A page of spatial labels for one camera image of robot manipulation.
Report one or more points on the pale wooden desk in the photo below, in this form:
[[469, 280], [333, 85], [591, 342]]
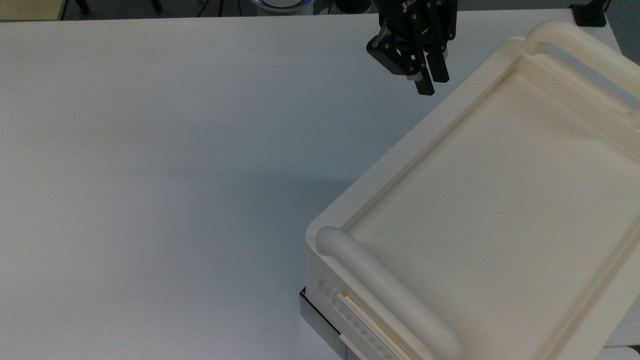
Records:
[[30, 9]]

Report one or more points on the black table clamp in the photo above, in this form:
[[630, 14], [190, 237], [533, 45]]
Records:
[[589, 15]]

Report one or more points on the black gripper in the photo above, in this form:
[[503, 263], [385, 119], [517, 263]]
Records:
[[417, 22]]

